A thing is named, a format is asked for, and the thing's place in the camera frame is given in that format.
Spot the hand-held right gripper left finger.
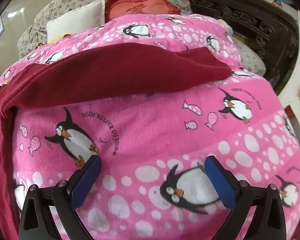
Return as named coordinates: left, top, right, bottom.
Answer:
left=18, top=155, right=102, bottom=240

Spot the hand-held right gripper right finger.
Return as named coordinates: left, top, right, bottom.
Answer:
left=204, top=155, right=286, bottom=240

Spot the dark red garment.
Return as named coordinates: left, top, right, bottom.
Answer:
left=0, top=46, right=232, bottom=240

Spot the pink penguin print blanket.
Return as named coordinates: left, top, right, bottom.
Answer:
left=0, top=14, right=300, bottom=240

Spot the yellow and red cloth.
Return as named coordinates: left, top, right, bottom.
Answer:
left=49, top=32, right=73, bottom=42

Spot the white pillow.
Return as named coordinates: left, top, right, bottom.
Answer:
left=47, top=0, right=106, bottom=43

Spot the grey floral quilt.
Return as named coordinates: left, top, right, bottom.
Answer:
left=17, top=0, right=267, bottom=77

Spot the red heart-shaped cushion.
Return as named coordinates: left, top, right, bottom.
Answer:
left=105, top=0, right=182, bottom=22

